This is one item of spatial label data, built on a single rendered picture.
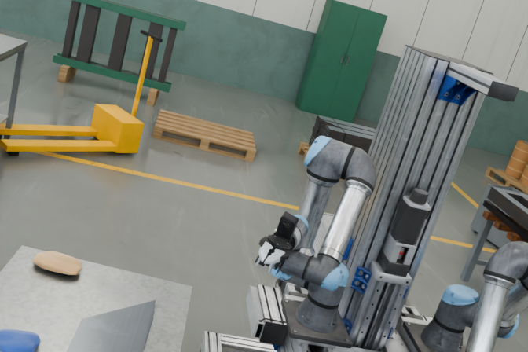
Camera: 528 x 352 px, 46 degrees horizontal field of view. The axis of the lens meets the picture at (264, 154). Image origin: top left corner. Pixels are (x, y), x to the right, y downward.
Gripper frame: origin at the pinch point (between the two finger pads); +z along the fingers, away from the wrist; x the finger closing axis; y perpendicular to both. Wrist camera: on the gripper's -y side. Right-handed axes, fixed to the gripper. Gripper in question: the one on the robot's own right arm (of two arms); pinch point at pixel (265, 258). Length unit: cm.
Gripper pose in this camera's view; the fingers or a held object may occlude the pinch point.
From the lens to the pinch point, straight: 165.9
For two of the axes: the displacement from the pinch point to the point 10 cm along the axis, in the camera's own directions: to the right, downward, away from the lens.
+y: -3.9, 8.7, 3.1
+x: -8.7, -4.6, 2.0
